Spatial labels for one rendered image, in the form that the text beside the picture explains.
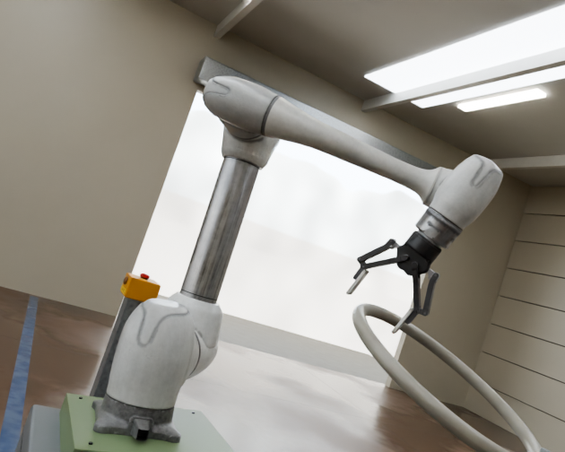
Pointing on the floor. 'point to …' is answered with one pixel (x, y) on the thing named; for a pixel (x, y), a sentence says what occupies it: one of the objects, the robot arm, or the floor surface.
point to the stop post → (136, 291)
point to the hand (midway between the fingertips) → (373, 308)
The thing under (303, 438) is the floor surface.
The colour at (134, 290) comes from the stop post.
